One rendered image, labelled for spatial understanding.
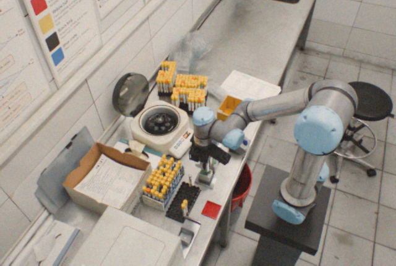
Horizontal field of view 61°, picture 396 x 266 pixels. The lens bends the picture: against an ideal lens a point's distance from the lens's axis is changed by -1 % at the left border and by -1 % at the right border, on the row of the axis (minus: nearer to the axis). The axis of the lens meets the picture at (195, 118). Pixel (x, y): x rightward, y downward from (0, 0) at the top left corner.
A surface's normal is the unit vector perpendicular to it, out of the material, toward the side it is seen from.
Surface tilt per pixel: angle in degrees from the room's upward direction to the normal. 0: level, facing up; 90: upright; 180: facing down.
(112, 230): 0
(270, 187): 4
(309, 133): 82
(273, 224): 4
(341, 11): 90
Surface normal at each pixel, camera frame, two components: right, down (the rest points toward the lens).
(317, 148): -0.58, 0.51
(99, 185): -0.04, -0.66
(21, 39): 0.91, 0.33
